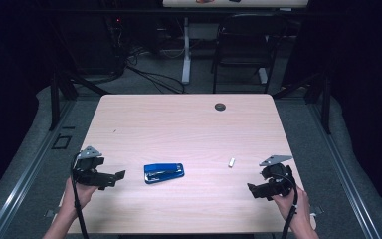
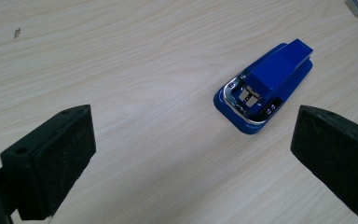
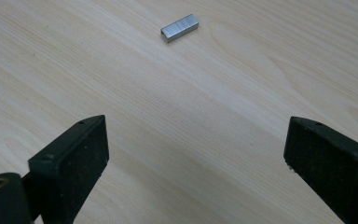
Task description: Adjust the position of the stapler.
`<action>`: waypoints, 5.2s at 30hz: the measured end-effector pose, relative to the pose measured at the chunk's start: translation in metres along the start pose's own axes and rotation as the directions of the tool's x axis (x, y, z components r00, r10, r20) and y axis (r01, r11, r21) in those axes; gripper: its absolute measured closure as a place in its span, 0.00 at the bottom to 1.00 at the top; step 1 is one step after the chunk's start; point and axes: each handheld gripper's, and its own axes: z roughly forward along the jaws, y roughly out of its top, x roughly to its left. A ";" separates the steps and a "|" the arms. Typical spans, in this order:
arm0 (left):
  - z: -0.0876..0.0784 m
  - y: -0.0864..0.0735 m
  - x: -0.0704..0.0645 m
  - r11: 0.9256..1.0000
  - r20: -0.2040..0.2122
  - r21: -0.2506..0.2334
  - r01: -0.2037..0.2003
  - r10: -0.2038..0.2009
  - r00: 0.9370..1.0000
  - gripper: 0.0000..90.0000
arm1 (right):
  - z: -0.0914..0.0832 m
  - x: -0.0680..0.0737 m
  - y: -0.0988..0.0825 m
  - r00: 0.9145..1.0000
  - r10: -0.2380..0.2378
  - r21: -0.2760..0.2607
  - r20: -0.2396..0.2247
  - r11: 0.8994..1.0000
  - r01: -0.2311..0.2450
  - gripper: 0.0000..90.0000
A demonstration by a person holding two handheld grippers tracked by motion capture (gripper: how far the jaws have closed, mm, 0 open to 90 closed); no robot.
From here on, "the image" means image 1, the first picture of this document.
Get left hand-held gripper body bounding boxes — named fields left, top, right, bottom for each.
left=72, top=145, right=116, bottom=188

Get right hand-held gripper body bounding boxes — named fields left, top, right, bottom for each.
left=259, top=154, right=295, bottom=200

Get blue stapler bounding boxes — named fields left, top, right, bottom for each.
left=143, top=162, right=185, bottom=185

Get person's left hand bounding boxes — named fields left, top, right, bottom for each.
left=61, top=177, right=99, bottom=220

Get person's right hand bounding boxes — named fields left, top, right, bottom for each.
left=271, top=185, right=312, bottom=233

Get black metal stand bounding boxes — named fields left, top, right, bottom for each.
left=272, top=71, right=332, bottom=135
left=48, top=71, right=110, bottom=131

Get short white desk leg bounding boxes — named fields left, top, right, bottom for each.
left=258, top=68, right=269, bottom=85

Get dark computer tower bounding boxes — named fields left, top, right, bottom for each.
left=103, top=13, right=128, bottom=76

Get long white desk leg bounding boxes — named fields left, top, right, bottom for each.
left=181, top=16, right=192, bottom=85

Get black folding chair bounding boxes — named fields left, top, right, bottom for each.
left=211, top=13, right=289, bottom=95

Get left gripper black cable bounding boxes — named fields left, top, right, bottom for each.
left=70, top=151, right=90, bottom=239

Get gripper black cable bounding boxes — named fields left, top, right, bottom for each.
left=70, top=151, right=90, bottom=239
left=272, top=172, right=299, bottom=239

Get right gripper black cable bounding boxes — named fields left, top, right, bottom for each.
left=272, top=172, right=299, bottom=239

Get aluminium floor rail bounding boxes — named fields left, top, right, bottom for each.
left=0, top=99, right=78, bottom=239
left=306, top=99, right=382, bottom=239

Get black floor cables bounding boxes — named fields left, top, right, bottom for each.
left=125, top=64, right=186, bottom=95

